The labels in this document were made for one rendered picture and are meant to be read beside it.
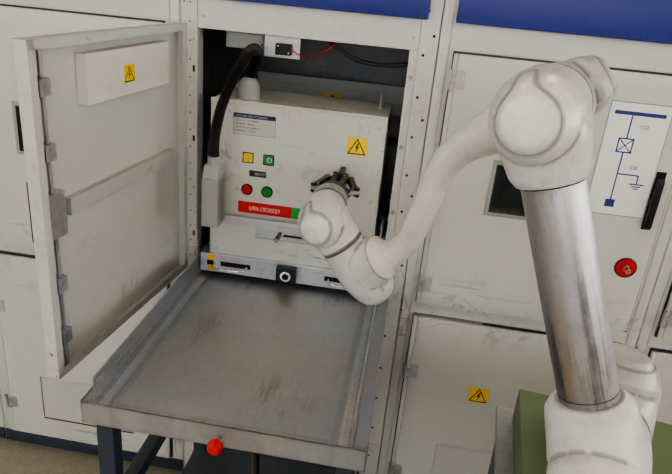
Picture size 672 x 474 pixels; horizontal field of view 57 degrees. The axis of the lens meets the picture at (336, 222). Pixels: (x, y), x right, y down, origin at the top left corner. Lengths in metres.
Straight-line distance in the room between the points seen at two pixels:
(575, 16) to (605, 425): 0.99
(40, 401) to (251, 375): 1.19
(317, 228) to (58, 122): 0.58
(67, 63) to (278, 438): 0.89
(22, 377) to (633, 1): 2.24
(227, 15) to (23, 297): 1.18
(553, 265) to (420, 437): 1.25
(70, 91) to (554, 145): 0.98
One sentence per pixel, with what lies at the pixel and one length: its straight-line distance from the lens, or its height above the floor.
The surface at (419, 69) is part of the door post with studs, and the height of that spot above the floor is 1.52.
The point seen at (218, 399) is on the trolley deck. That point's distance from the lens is 1.44.
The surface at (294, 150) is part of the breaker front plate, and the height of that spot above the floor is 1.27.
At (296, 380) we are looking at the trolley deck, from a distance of 1.49.
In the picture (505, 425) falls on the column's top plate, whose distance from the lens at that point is 1.64.
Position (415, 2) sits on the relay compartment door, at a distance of 1.65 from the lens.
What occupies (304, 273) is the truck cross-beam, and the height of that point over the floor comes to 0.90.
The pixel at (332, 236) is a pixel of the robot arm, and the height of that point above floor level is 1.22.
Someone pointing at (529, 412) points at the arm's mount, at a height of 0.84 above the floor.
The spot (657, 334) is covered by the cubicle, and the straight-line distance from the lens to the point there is 2.04.
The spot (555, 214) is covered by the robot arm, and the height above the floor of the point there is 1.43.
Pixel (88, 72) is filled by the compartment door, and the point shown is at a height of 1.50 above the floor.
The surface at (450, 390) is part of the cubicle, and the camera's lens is 2.05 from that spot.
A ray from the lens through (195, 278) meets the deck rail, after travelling 1.91.
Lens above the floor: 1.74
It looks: 22 degrees down
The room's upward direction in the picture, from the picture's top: 5 degrees clockwise
